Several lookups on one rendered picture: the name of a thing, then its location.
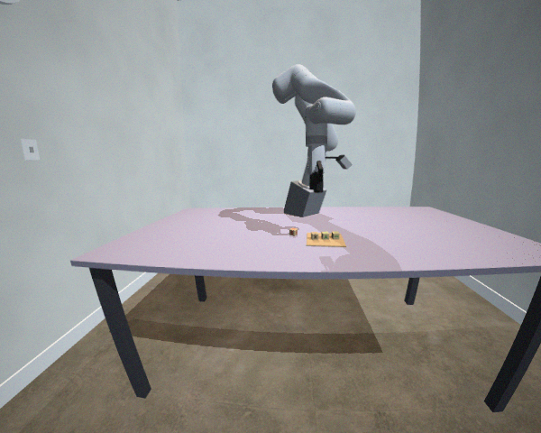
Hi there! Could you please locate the tan flat mat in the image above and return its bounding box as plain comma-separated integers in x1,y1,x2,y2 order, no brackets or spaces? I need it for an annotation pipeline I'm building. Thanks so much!
307,233,346,247

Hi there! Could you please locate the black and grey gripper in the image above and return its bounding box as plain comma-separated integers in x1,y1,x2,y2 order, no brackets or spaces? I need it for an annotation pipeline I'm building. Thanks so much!
306,143,327,193

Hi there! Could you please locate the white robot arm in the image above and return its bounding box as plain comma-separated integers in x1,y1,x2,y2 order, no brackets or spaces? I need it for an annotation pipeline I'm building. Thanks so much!
272,64,356,156

